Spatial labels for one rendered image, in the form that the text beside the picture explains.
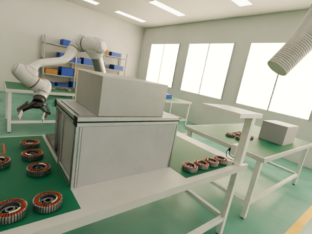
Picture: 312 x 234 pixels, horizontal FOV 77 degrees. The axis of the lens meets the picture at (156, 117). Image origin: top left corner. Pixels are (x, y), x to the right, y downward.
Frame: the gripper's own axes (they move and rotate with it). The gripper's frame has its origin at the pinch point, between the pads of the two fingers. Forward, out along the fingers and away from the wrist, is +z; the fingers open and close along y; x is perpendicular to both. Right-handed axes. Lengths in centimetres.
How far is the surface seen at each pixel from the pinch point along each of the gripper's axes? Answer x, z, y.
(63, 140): 11.4, 25.9, -23.9
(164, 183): 5, 49, -83
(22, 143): -12.0, 11.3, 3.1
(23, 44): -258, -578, 194
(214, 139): -44, -36, -183
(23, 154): -4.0, 26.0, -2.2
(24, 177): 2.3, 43.9, -8.3
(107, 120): 35, 31, -45
